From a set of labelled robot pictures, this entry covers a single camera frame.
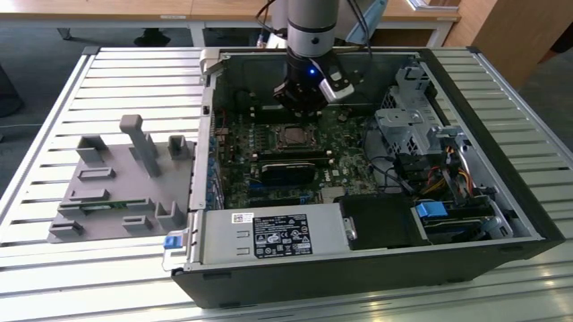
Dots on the CPU with silver top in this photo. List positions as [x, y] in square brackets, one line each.
[295, 135]

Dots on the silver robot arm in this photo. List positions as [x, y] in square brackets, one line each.
[309, 20]

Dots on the CPU socket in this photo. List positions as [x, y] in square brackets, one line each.
[278, 147]

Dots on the green motherboard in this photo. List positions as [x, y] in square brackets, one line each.
[345, 147]

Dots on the silver drive cage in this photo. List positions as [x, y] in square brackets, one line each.
[398, 120]

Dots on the graphics card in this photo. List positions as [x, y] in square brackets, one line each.
[286, 174]

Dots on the silver finned heatsink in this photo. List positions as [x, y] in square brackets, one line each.
[333, 194]

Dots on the black chair base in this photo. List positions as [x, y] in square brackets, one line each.
[152, 37]

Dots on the black plastic shroud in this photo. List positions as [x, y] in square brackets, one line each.
[381, 218]

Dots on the hard disk in blue carrier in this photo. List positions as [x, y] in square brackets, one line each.
[430, 209]

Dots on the silver power supply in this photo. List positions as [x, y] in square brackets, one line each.
[223, 234]

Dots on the wooden cabinet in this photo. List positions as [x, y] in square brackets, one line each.
[514, 33]

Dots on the grey parts rack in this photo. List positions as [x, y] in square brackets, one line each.
[103, 188]

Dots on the blue case latch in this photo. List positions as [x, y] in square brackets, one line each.
[172, 241]

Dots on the green RAM stick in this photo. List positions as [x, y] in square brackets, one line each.
[111, 204]

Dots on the black grey PC case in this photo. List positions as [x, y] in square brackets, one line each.
[313, 285]

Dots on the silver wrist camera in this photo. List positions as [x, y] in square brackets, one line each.
[335, 88]

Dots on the wooden desk white frame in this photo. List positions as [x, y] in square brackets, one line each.
[134, 8]

